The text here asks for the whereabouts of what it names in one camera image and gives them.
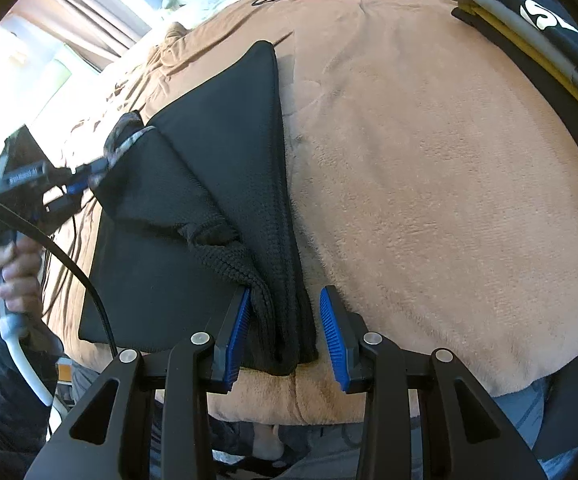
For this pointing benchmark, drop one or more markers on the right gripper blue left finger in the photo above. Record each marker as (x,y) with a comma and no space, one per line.
(230,342)

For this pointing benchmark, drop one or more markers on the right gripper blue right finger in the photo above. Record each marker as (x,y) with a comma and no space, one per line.
(343,330)

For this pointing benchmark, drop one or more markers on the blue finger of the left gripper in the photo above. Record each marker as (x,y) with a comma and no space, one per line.
(76,187)
(95,169)

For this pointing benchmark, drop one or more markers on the black garment with patterned trim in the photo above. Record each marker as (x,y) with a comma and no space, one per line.
(195,206)

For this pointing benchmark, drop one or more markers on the person's left forearm dark sleeve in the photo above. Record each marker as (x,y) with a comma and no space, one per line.
(23,420)

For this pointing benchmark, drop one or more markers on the person's left hand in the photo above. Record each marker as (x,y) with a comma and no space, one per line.
(20,263)

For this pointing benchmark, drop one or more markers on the pink curtain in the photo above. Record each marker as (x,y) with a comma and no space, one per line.
(98,31)

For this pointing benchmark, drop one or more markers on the orange-brown bed blanket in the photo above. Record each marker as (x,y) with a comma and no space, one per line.
(430,181)

